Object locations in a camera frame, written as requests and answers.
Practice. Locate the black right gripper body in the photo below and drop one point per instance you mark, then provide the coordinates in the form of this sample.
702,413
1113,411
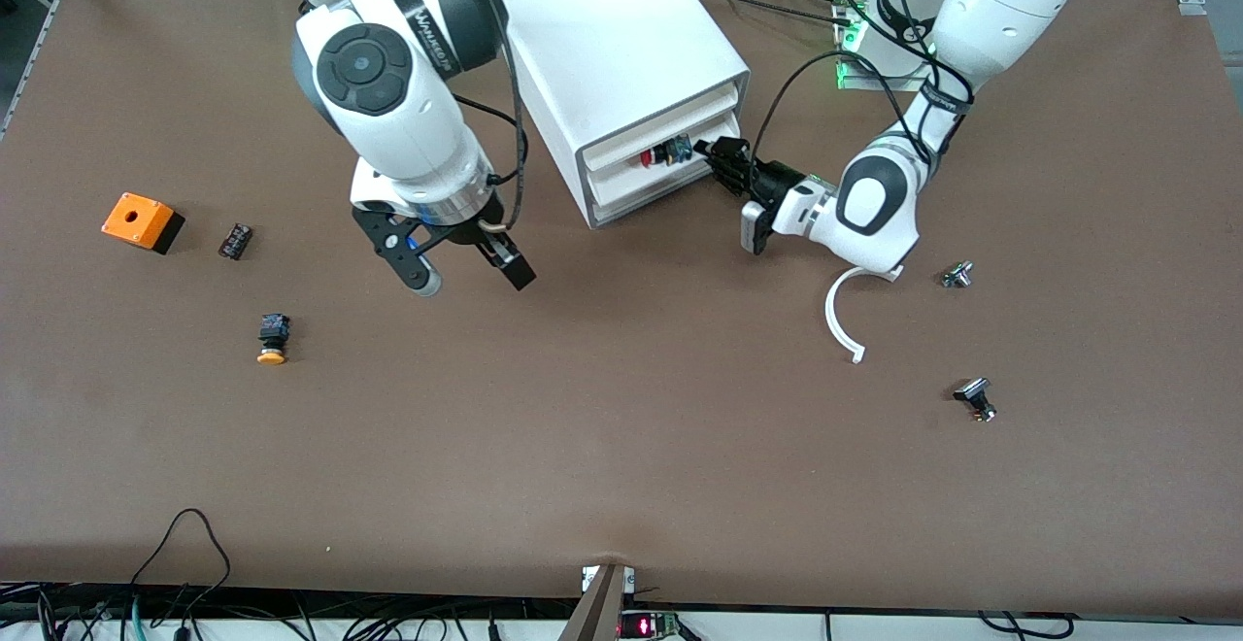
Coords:
473,233

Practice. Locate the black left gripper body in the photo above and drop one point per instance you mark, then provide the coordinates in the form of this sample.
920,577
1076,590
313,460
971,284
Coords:
774,178

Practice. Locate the red push button switch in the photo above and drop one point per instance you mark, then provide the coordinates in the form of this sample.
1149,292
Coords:
665,152

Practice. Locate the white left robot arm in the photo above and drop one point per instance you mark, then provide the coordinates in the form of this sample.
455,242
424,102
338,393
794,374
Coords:
1010,0

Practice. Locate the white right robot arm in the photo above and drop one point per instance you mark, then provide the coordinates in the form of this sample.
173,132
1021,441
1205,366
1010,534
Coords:
388,117

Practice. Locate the white curved plastic arc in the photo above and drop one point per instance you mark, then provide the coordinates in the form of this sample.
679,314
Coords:
831,316

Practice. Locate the small black contact block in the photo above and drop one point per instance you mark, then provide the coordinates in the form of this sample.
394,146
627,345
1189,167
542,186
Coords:
236,241

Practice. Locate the device with red display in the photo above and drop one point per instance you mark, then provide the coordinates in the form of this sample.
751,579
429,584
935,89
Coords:
649,626

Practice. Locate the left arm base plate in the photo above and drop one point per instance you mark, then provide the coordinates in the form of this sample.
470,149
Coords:
855,78

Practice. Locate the small silver switch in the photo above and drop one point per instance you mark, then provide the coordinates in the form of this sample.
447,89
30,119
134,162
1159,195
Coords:
957,275

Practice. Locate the orange push button switch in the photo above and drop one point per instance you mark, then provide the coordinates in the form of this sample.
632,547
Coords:
274,335

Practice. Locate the black-headed selector switch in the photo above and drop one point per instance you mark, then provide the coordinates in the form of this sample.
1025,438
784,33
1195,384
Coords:
974,396

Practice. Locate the orange button enclosure box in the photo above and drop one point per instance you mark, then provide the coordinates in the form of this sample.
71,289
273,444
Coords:
136,219

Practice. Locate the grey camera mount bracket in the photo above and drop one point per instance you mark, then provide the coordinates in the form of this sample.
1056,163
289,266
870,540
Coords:
600,612

